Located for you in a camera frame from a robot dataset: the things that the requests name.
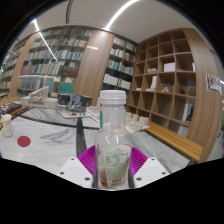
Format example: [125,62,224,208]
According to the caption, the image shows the clear plastic bottle white cap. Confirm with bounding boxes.
[93,89,134,190]

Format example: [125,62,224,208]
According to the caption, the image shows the wooden cubby shelf unit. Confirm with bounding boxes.
[125,27,215,163]

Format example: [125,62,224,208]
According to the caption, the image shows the ceiling light strips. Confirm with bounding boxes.
[30,0,140,62]

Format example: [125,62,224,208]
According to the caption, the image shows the wall poster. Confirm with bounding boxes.
[205,73,223,96]

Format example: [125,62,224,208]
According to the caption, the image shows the beige architectural model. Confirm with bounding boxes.
[19,85,58,110]

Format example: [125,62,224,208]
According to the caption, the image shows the wooden slatted bench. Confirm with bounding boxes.
[144,119,205,164]

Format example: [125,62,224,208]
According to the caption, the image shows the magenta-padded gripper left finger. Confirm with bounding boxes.
[57,145,100,189]

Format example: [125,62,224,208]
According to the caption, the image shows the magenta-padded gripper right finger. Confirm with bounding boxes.
[127,146,170,189]

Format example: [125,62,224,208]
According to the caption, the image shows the white mug yellow handle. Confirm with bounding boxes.
[0,113,15,139]

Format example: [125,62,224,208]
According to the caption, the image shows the white architectural site model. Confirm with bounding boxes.
[87,105,152,135]

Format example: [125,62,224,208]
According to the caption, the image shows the dark grey architectural model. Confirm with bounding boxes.
[55,92,93,120]

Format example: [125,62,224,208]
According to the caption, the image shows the wooden bookshelf wall with books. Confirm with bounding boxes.
[0,27,140,102]

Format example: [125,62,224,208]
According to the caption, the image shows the flat round red coaster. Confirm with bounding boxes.
[16,135,32,148]

